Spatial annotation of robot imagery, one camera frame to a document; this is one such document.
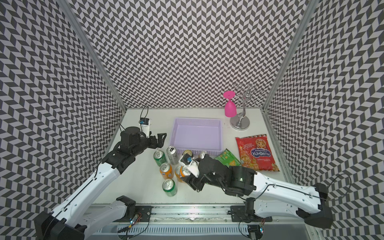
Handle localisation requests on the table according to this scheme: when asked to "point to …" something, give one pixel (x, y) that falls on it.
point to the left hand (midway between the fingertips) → (158, 134)
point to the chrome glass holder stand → (241, 121)
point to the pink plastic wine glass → (230, 108)
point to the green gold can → (188, 151)
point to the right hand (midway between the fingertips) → (188, 172)
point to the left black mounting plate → (146, 211)
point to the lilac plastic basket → (197, 134)
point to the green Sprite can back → (169, 186)
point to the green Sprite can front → (160, 157)
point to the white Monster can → (173, 155)
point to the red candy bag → (254, 152)
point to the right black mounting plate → (238, 214)
